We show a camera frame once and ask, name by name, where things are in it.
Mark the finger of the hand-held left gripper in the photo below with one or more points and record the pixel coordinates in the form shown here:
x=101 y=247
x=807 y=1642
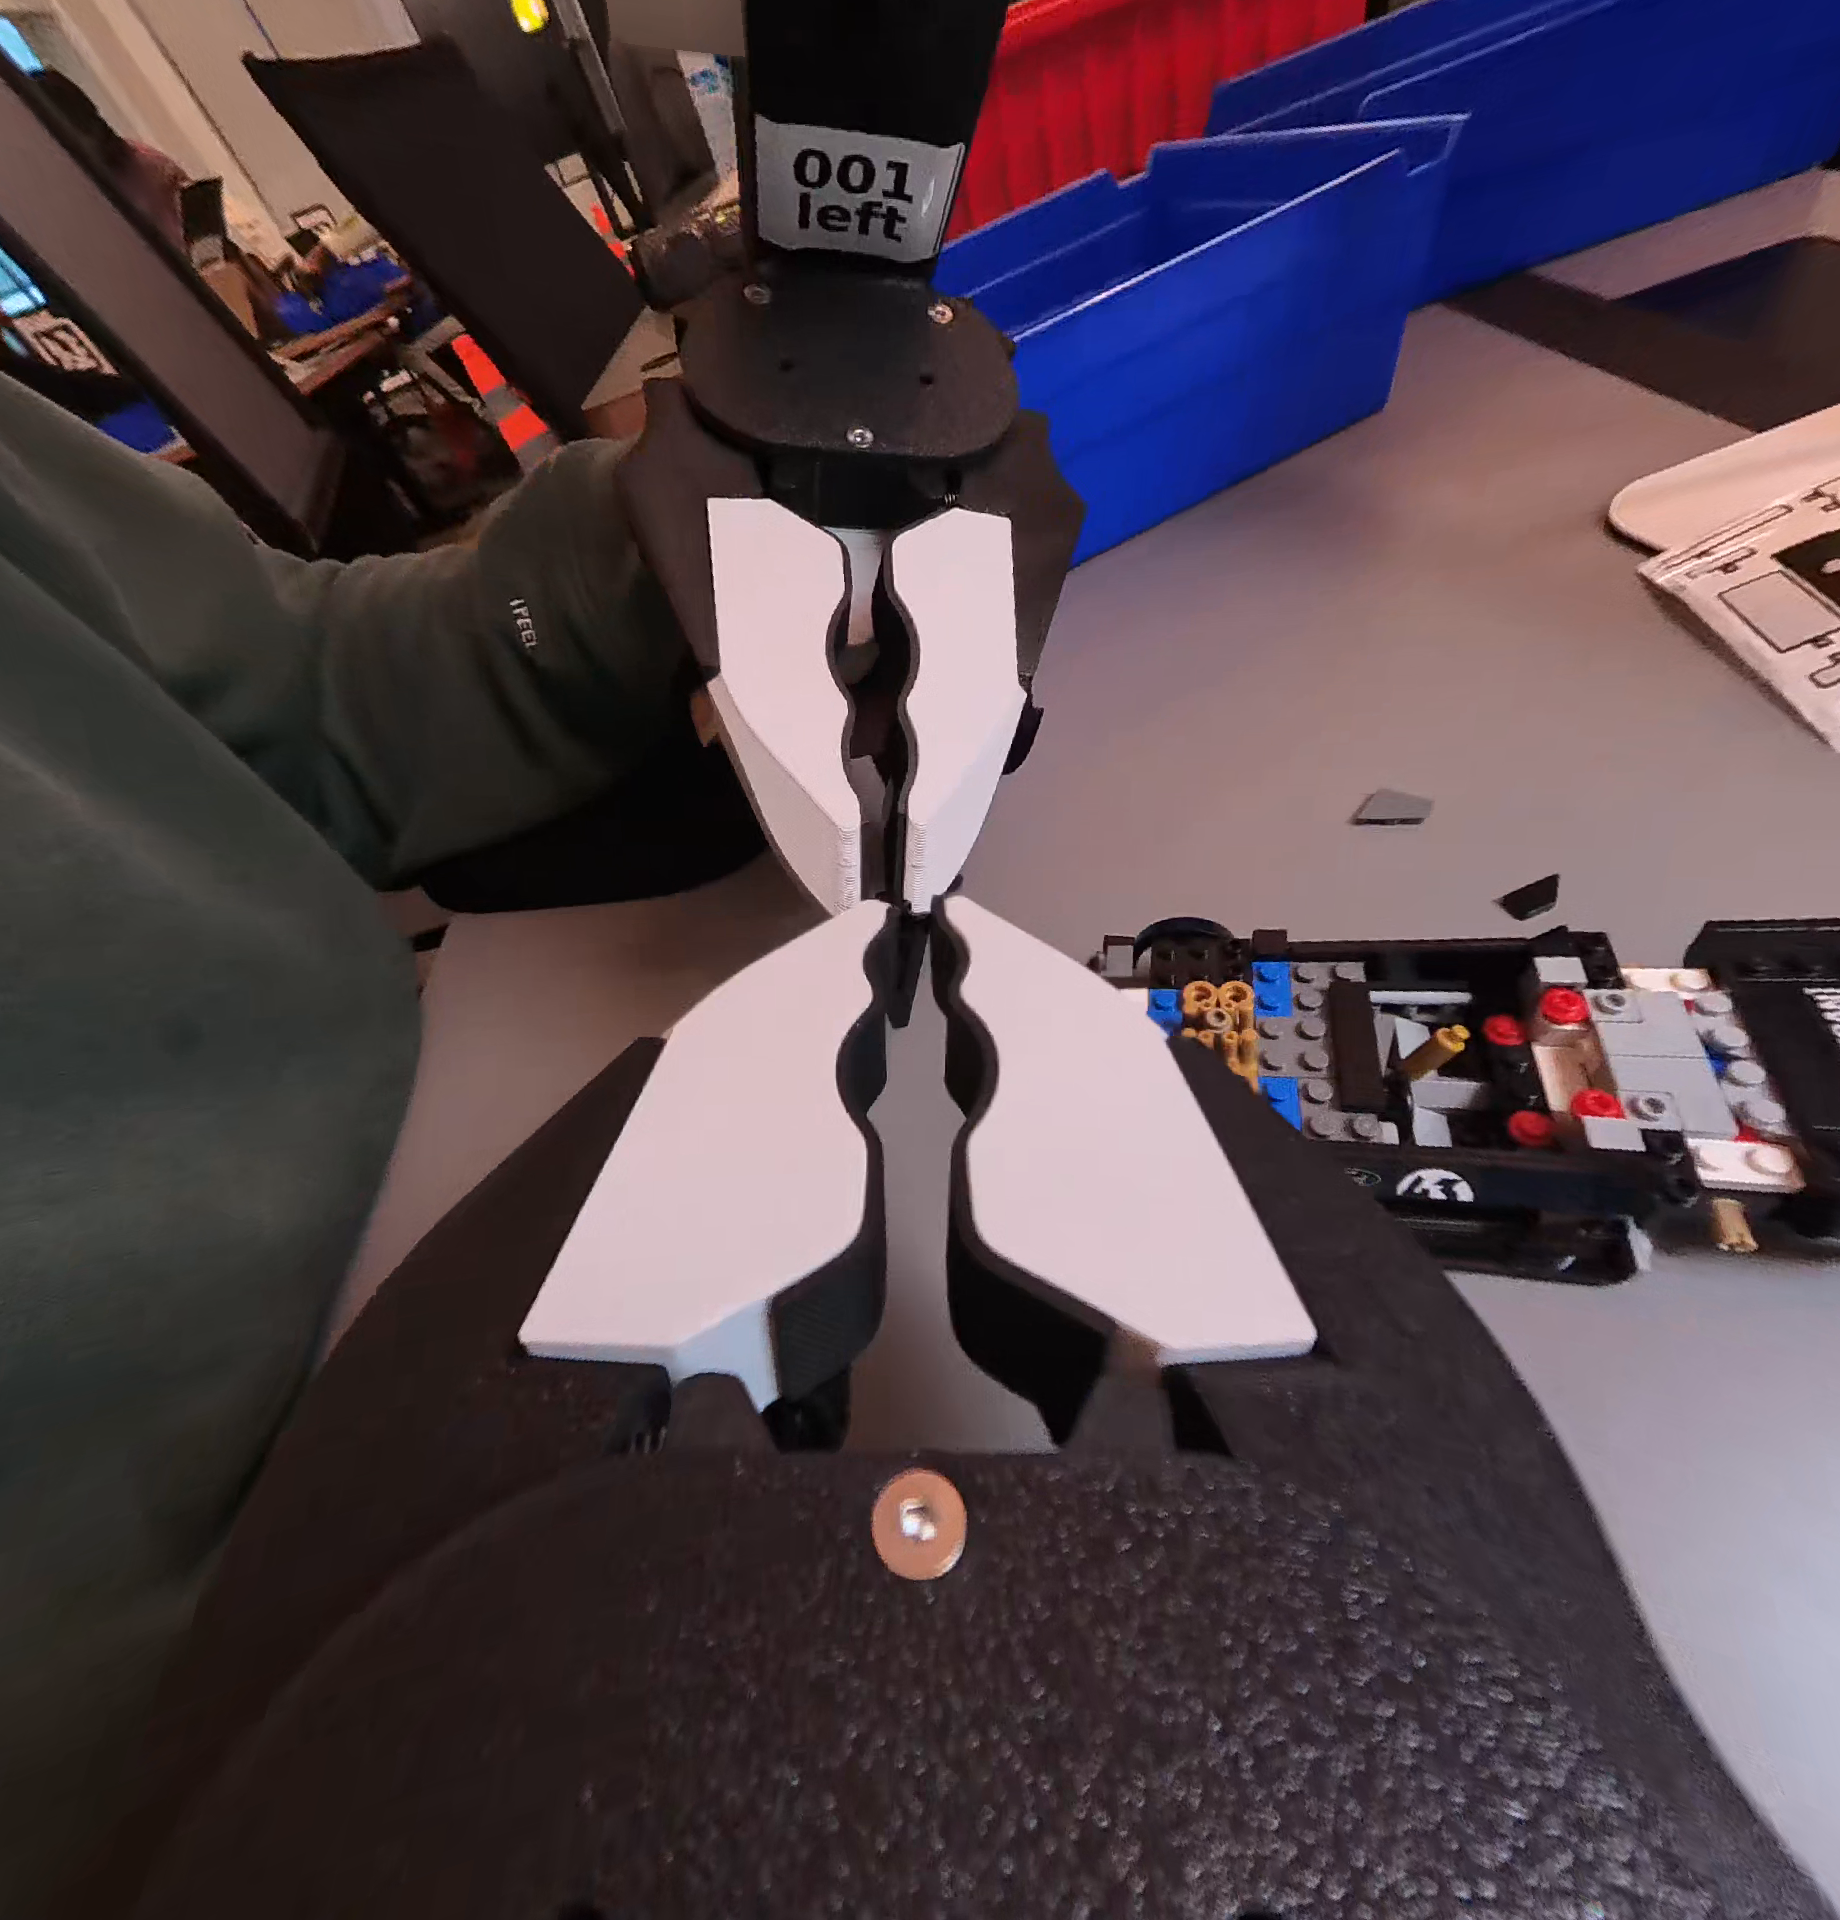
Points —
x=772 y=647
x=983 y=660

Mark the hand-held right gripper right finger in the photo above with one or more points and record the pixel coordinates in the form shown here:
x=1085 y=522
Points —
x=1134 y=1189

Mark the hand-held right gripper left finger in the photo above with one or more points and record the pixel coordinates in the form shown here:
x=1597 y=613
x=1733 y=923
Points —
x=717 y=1189

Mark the lego car model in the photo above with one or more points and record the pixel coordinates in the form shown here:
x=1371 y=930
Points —
x=1521 y=1092

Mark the dark lego slope piece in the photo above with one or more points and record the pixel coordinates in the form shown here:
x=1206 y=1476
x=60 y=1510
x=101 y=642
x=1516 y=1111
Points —
x=1530 y=896

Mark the grey lego slope piece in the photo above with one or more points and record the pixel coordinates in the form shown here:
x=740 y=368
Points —
x=1393 y=806

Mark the lego sticker sheet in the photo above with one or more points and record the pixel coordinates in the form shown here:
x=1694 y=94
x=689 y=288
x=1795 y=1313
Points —
x=1795 y=613

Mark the blue plastic bin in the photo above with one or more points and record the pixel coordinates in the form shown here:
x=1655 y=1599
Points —
x=1223 y=335
x=1639 y=117

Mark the black monitor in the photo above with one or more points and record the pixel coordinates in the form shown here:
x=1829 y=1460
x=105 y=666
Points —
x=141 y=300
x=456 y=213

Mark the red plastic bin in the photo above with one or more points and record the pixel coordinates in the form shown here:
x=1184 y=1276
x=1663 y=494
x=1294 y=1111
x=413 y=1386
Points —
x=1160 y=86

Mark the person's green garment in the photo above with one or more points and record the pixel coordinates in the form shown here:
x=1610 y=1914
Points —
x=141 y=1349

